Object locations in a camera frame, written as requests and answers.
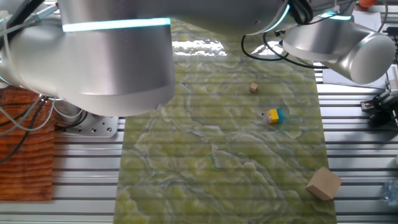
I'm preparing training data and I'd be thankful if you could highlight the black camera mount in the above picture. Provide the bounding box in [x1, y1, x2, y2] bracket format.
[360, 89, 398, 128]

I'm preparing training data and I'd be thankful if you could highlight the large wooden cube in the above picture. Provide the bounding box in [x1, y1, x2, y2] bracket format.
[305, 166, 343, 201]

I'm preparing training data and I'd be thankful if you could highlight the orange woven cloth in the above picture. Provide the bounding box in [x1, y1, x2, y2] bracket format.
[0, 85, 57, 202]

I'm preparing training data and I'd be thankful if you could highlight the orange round object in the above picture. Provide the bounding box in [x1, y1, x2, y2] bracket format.
[358, 0, 378, 9]

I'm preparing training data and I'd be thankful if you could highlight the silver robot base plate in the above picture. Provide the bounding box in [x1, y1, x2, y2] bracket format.
[60, 111, 119, 138]

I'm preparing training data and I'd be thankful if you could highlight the green marble pattern mat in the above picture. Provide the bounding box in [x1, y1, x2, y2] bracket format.
[113, 18, 338, 224]

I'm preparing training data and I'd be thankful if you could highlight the clear plastic water bottle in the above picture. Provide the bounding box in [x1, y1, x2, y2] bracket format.
[382, 179, 398, 206]

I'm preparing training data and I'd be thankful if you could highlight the printed paper sheet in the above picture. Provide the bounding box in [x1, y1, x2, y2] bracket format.
[322, 11, 389, 90]

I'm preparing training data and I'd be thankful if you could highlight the yellow teal toy brick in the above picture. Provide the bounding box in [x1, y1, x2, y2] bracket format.
[261, 108, 286, 125]

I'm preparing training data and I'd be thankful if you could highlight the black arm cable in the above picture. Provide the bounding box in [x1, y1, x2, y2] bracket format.
[0, 0, 329, 164]

